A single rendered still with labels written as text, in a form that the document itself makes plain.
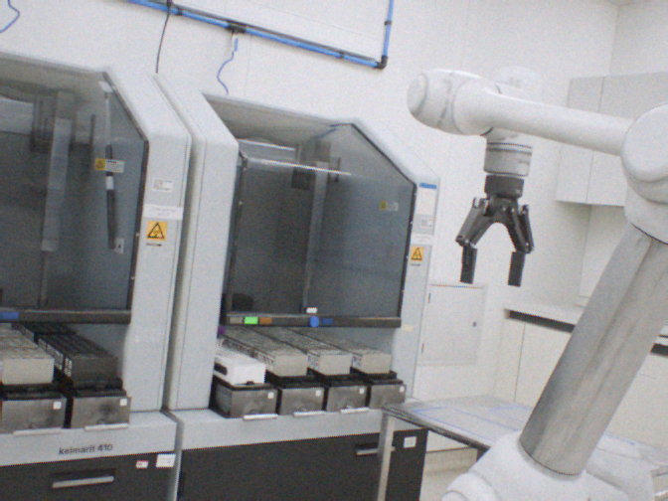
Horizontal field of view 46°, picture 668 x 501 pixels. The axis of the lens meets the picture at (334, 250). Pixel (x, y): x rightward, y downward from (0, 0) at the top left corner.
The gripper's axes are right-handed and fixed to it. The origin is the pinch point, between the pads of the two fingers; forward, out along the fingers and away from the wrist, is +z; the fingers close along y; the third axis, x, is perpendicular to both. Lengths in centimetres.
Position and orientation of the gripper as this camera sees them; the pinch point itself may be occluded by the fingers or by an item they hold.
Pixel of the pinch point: (491, 278)
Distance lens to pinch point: 157.5
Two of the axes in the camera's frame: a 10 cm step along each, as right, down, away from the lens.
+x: -5.8, -1.2, 8.1
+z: -1.2, 9.9, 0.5
